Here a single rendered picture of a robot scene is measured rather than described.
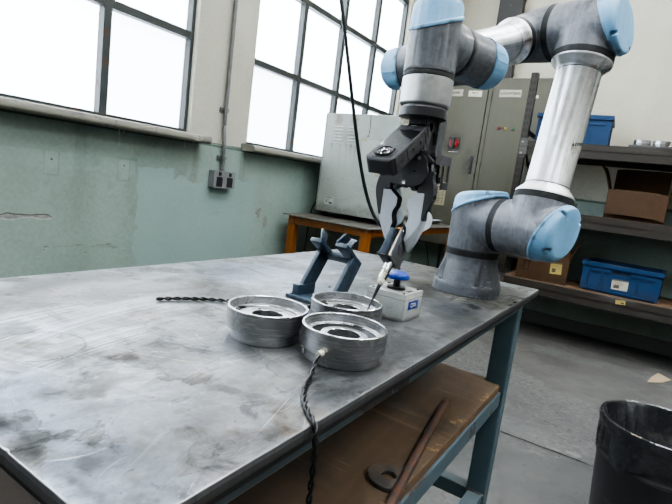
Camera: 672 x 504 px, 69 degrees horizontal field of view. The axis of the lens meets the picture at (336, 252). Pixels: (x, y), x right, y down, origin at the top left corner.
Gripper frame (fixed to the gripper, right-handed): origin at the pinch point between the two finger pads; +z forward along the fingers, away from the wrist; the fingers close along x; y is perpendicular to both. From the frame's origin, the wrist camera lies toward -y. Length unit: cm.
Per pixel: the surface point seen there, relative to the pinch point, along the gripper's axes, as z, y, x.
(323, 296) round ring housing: 9.7, -6.0, 8.1
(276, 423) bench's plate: 13.2, -35.2, -9.4
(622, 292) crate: 45, 338, -8
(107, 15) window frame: -63, 46, 170
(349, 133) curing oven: -38, 186, 141
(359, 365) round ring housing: 12.4, -19.4, -7.6
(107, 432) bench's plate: 13.1, -46.1, -1.9
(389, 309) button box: 11.6, 3.9, 1.8
